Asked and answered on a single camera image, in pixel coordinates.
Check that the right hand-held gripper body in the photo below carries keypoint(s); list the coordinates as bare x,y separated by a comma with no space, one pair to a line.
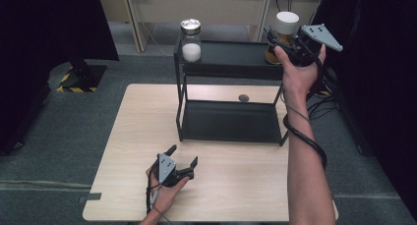
311,44

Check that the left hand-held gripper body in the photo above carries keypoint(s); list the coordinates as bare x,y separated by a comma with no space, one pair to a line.
167,169

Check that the brown jar with white lid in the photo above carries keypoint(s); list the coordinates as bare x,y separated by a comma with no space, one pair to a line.
283,28

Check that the black metal shelf rack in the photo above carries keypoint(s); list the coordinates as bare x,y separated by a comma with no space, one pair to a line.
229,120

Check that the glass jar with silver lid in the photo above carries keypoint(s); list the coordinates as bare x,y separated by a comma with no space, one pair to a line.
191,43

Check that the person's left hand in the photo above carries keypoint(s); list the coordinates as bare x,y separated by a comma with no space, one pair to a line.
167,198

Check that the person's right hand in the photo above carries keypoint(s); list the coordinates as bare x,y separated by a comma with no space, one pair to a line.
300,77

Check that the beige furniture leg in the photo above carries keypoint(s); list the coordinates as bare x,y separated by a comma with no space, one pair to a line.
260,18
139,22

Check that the black stand base striped tape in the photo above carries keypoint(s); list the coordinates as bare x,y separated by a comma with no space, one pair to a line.
83,77
323,93

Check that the grey round table grommet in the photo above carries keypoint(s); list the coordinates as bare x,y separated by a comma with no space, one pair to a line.
243,98

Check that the dark curtain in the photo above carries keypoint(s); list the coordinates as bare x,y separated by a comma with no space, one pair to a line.
377,87
49,38

